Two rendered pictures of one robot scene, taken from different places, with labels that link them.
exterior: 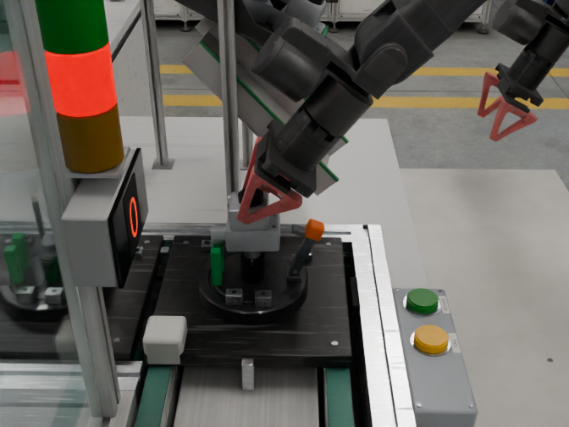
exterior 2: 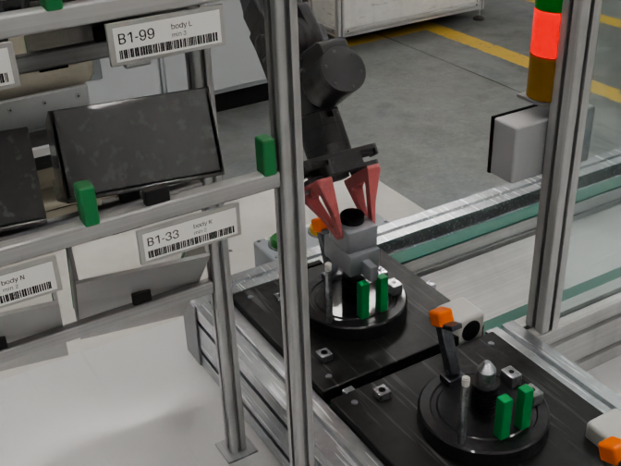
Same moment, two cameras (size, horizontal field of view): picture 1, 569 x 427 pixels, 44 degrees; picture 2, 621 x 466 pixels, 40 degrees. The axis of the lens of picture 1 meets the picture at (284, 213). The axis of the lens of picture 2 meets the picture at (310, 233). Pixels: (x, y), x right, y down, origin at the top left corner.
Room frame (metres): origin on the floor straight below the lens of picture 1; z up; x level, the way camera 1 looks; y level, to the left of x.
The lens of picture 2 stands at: (1.23, 0.82, 1.61)
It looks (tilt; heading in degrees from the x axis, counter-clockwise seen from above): 29 degrees down; 239
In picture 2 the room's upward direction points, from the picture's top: 2 degrees counter-clockwise
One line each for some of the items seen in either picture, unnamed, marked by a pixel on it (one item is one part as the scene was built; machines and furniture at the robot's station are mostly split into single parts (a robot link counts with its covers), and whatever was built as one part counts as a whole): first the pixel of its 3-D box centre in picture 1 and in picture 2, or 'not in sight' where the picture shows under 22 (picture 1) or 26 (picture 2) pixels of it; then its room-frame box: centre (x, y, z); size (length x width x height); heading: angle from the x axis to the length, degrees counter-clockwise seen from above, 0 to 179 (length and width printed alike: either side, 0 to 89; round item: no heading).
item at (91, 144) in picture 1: (90, 132); (551, 74); (0.53, 0.16, 1.28); 0.05 x 0.05 x 0.05
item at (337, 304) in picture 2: (253, 282); (353, 302); (0.71, 0.04, 0.98); 0.14 x 0.14 x 0.02
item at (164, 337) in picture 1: (165, 340); (459, 322); (0.62, 0.14, 0.97); 0.05 x 0.05 x 0.04; 89
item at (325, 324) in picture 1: (253, 294); (353, 314); (0.71, 0.04, 0.96); 0.24 x 0.24 x 0.02; 89
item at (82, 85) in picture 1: (80, 74); (555, 30); (0.53, 0.16, 1.33); 0.05 x 0.05 x 0.05
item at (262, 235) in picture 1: (244, 218); (356, 241); (0.72, 0.05, 1.08); 0.08 x 0.04 x 0.07; 89
